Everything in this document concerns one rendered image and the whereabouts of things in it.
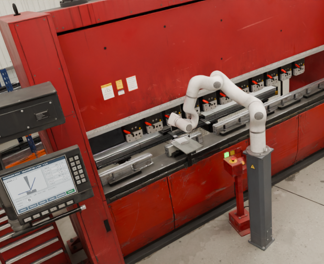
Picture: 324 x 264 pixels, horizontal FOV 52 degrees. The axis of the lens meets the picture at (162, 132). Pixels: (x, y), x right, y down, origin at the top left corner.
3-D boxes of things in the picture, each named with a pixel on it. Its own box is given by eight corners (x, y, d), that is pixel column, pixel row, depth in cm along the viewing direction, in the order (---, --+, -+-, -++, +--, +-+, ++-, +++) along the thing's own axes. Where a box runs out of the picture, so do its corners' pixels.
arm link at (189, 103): (200, 92, 260) (191, 125, 275) (183, 92, 253) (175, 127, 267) (207, 97, 254) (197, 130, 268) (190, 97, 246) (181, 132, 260)
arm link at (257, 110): (263, 125, 263) (263, 98, 252) (268, 136, 247) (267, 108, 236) (248, 127, 265) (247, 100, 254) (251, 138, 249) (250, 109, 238)
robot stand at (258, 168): (274, 240, 310) (274, 148, 265) (264, 251, 300) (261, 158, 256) (258, 231, 322) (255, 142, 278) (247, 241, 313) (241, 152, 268)
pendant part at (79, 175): (20, 227, 191) (-3, 175, 175) (19, 215, 201) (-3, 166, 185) (95, 196, 205) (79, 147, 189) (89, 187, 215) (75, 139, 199)
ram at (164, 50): (83, 141, 256) (51, 37, 220) (79, 138, 262) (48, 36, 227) (335, 45, 371) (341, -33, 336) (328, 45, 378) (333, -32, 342)
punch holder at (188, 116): (186, 119, 299) (184, 102, 292) (182, 117, 306) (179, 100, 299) (200, 114, 305) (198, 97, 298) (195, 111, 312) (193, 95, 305)
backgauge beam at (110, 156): (97, 171, 302) (95, 161, 297) (93, 164, 313) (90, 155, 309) (278, 94, 390) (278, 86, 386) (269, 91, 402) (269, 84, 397)
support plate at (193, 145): (186, 154, 281) (186, 153, 281) (170, 143, 302) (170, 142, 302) (203, 146, 288) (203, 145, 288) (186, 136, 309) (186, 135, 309)
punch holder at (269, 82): (267, 87, 338) (267, 72, 330) (261, 85, 345) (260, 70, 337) (278, 83, 343) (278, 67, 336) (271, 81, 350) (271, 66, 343)
